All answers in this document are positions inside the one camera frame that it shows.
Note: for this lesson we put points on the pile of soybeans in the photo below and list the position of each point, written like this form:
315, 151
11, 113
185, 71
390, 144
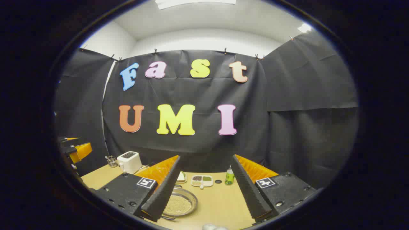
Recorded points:
179, 205

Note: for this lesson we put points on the rectangular ceiling light panel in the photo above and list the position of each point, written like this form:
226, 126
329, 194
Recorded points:
195, 2

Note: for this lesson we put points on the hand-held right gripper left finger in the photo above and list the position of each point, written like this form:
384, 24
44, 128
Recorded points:
164, 188

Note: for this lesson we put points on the white toaster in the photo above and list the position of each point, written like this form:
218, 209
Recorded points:
129, 162

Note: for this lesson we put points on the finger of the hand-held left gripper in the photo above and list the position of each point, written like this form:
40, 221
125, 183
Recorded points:
69, 139
81, 151

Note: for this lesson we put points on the pale green sandwich plate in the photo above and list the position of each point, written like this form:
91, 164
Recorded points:
182, 177

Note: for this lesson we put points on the white divided tray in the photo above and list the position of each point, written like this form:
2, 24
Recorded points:
202, 182

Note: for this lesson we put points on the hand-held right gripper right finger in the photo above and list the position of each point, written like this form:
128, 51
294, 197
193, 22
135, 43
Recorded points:
247, 188

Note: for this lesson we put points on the clear glass measuring cup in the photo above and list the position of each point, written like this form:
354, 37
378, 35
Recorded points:
111, 161

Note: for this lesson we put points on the green label drink bottle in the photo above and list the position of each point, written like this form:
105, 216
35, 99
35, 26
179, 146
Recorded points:
229, 177

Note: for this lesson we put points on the small ceiling light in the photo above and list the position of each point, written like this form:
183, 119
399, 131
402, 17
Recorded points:
304, 27

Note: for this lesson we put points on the stainless steel pot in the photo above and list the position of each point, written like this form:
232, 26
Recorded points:
187, 201

